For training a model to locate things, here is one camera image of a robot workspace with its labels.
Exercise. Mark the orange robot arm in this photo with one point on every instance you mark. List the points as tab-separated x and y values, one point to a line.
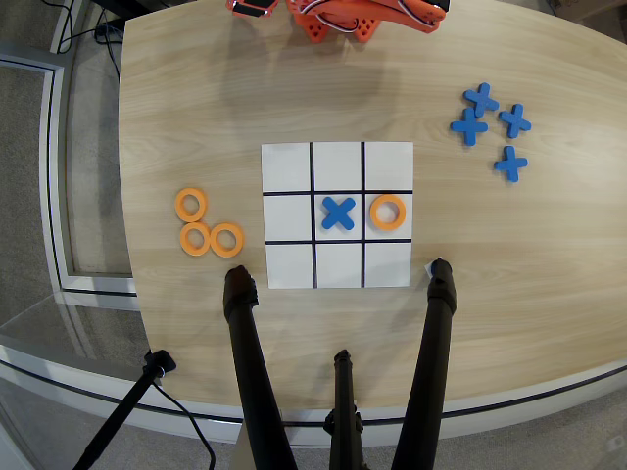
313	27

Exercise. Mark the blue foam cross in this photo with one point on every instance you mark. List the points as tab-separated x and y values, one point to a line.
482	99
511	164
469	127
338	213
515	121

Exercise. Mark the white tic-tac-toe grid sheet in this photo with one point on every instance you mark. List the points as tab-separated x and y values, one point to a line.
289	264

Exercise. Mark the small white tag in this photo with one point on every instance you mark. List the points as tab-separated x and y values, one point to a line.
427	269

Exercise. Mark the black tripod leg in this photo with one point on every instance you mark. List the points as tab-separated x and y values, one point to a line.
431	352
344	391
250	352

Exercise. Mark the thin black stand pole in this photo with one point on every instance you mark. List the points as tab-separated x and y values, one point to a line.
122	411

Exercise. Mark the grey metal floor frame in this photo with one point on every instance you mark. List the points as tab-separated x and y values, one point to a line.
56	196

